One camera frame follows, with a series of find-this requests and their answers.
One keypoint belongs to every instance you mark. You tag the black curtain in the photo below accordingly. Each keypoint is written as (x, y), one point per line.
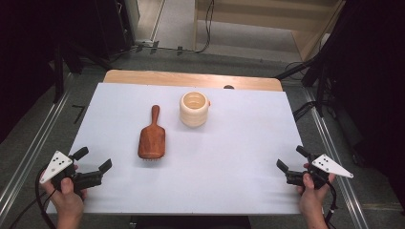
(28, 47)
(375, 79)

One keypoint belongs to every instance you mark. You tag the person's right hand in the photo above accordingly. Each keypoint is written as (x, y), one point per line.
(310, 198)

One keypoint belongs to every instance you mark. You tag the cream ribbed cup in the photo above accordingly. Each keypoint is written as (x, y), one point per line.
(194, 111)

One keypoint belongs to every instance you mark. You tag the wooden shelf unit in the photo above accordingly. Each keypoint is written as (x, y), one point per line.
(286, 19)

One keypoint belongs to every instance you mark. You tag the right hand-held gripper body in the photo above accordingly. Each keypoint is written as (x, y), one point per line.
(331, 167)

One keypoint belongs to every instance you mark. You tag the wooden table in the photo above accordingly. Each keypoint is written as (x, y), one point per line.
(159, 78)

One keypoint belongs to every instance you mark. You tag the wooden hairbrush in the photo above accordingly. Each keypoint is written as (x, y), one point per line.
(152, 140)

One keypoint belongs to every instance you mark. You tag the metal floor rail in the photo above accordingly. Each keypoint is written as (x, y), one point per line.
(331, 152)
(35, 143)

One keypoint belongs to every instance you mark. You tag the black stand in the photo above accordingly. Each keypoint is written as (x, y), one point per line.
(59, 73)

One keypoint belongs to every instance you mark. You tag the person's left hand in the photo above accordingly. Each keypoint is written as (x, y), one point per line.
(68, 200)

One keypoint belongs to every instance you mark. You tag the white table cover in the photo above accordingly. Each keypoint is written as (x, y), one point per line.
(223, 159)

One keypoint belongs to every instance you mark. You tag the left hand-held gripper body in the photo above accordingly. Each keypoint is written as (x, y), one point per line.
(56, 166)

